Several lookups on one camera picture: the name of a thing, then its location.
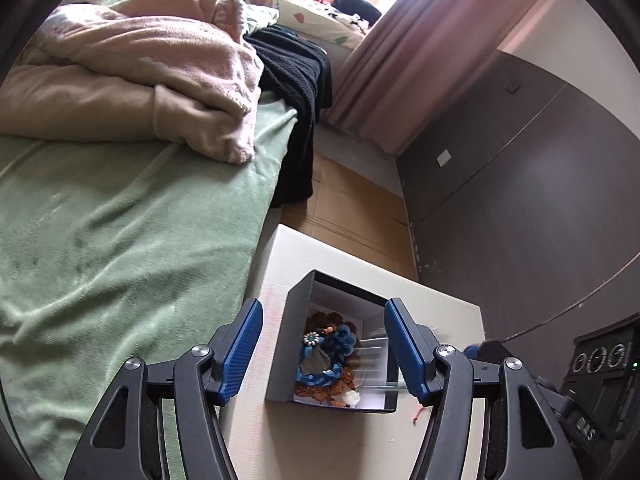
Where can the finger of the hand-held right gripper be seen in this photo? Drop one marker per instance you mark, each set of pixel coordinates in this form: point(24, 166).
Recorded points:
point(487, 350)

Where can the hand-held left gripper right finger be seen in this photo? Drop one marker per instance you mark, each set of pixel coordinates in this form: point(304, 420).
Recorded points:
point(407, 355)

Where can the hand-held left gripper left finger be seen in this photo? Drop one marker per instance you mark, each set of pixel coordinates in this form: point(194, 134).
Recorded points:
point(240, 355)

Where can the clear plastic pouch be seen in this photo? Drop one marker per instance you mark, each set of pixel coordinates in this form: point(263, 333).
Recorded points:
point(377, 360)

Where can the dark square jewelry box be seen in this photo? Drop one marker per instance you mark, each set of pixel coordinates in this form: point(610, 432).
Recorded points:
point(285, 340)

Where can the pile of beaded jewelry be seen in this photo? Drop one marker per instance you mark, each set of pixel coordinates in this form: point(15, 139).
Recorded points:
point(325, 355)

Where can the green bed sheet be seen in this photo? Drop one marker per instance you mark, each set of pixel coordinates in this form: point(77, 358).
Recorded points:
point(100, 240)

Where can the black knit cloth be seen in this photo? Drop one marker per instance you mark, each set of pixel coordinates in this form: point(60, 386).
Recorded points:
point(295, 90)

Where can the pink window curtain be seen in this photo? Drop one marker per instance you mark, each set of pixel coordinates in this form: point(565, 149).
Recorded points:
point(425, 50)

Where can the pink fleece blanket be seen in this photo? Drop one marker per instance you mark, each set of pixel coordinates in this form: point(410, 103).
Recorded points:
point(150, 60)

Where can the white leaf print cushion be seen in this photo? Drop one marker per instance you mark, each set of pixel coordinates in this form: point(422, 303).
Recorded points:
point(320, 22)

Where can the pale green garment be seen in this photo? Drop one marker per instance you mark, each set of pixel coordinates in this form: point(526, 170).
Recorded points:
point(260, 12)

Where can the black bag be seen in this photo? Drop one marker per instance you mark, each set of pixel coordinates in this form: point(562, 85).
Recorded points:
point(355, 7)

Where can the white wall socket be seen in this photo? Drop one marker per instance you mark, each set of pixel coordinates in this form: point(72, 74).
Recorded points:
point(443, 158)

